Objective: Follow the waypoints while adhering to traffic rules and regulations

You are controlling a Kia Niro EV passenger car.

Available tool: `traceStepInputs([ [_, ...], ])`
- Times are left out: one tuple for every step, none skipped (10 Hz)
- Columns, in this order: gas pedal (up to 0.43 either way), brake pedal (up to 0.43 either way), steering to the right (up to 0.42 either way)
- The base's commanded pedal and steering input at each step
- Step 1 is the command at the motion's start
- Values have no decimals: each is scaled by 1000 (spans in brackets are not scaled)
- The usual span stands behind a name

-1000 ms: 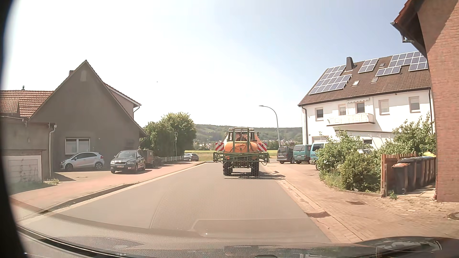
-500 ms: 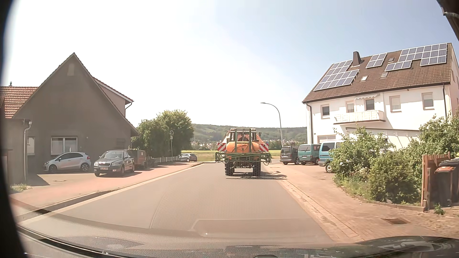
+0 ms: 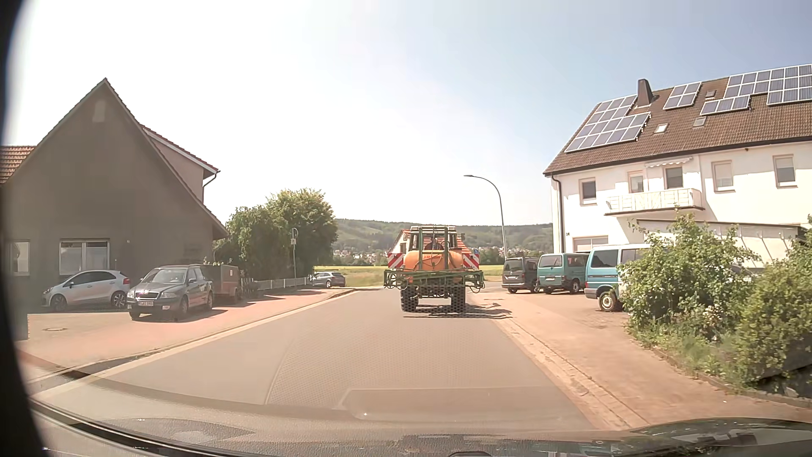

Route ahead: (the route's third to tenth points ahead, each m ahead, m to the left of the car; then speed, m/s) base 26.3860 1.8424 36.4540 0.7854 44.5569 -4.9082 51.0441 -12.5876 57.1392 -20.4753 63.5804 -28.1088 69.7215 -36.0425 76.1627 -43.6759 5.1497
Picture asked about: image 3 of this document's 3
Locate wooded hill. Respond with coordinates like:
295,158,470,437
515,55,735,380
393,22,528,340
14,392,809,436
332,219,554,255

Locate tractor with orange sprayer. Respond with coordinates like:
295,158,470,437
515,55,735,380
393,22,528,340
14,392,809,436
383,225,486,314

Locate green field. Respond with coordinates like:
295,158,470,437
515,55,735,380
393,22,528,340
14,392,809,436
314,264,505,288

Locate dark grey van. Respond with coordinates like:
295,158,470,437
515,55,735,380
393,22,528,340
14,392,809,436
501,256,540,294

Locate green leafy trees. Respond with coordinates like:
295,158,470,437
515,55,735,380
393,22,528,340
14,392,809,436
213,188,339,281

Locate grey asphalt road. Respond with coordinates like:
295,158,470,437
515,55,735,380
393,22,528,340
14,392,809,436
37,287,597,439

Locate white railing fence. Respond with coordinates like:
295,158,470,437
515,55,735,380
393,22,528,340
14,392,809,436
242,277,313,294

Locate brown trailer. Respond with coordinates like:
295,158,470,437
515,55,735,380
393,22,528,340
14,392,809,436
200,264,242,302

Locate teal and white van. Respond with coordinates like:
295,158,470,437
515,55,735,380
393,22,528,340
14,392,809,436
584,244,653,312

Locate red paved forecourt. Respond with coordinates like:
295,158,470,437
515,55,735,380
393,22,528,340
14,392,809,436
468,291,812,430

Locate red paved pavement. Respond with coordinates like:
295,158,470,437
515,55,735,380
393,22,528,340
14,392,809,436
18,287,356,382

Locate dark grey estate car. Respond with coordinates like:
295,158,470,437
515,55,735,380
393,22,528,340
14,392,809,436
126,264,214,321

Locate car's own bonnet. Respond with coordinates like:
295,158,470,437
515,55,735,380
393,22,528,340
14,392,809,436
32,401,812,457

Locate green bushes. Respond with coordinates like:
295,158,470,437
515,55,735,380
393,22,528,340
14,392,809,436
618,212,812,388

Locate white house with solar panels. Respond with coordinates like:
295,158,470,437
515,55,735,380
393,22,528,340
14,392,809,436
543,63,812,267

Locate dark brown gabled house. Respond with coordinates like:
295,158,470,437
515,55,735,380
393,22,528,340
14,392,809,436
0,78,229,312

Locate silver hatchback car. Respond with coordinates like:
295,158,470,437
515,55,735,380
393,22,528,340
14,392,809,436
42,270,132,312

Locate curved lamp post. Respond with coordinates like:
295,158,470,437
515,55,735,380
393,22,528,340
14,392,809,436
464,174,508,260

